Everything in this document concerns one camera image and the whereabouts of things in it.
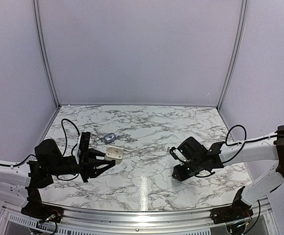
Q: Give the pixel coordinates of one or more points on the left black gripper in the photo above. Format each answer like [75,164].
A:
[89,168]

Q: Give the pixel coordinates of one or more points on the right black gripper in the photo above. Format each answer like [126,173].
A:
[181,176]

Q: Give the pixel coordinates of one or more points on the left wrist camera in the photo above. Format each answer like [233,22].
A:
[82,146]

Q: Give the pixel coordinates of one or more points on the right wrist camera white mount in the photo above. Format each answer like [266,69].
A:
[172,152]

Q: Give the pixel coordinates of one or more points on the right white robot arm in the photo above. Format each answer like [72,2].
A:
[194,158]

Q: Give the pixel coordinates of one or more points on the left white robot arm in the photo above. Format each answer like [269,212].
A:
[20,183]

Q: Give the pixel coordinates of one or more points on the purple earbud charging case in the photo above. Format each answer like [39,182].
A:
[109,138]

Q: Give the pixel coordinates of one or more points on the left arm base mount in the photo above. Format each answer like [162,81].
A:
[43,212]

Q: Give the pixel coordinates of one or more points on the white earbud case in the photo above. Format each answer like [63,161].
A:
[114,153]

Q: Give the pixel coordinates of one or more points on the front aluminium rail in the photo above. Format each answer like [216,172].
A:
[95,222]

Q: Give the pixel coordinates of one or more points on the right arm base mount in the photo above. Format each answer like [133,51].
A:
[230,213]

